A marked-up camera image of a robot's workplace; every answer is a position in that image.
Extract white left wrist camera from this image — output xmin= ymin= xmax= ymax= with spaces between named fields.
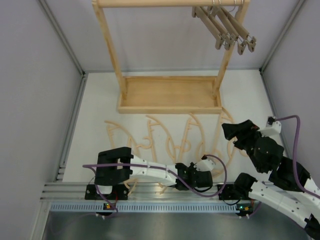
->
xmin=194 ymin=159 xmax=216 ymax=172

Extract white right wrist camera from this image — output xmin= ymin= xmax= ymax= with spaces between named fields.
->
xmin=259 ymin=116 xmax=282 ymax=137

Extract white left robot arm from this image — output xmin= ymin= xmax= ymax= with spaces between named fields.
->
xmin=83 ymin=147 xmax=213 ymax=200

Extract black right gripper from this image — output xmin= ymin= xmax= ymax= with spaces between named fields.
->
xmin=221 ymin=120 xmax=267 ymax=173

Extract beige plastic hanger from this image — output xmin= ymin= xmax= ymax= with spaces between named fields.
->
xmin=104 ymin=120 xmax=152 ymax=157
xmin=174 ymin=112 xmax=206 ymax=163
xmin=211 ymin=107 xmax=248 ymax=170
xmin=145 ymin=114 xmax=177 ymax=164

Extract wooden hanger rack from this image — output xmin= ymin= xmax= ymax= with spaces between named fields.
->
xmin=91 ymin=0 xmax=250 ymax=114

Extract aluminium mounting rail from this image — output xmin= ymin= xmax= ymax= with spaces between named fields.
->
xmin=40 ymin=182 xmax=219 ymax=203

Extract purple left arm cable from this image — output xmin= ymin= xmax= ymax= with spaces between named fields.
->
xmin=82 ymin=154 xmax=228 ymax=218

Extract white slotted cable duct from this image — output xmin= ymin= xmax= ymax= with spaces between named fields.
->
xmin=50 ymin=202 xmax=240 ymax=214

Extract taupe clip hanger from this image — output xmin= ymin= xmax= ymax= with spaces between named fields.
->
xmin=212 ymin=6 xmax=256 ymax=55
xmin=192 ymin=6 xmax=227 ymax=50
xmin=206 ymin=6 xmax=239 ymax=50

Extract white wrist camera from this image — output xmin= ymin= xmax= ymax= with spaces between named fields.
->
xmin=194 ymin=159 xmax=216 ymax=172
xmin=259 ymin=116 xmax=282 ymax=137

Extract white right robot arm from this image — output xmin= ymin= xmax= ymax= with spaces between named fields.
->
xmin=221 ymin=116 xmax=320 ymax=240

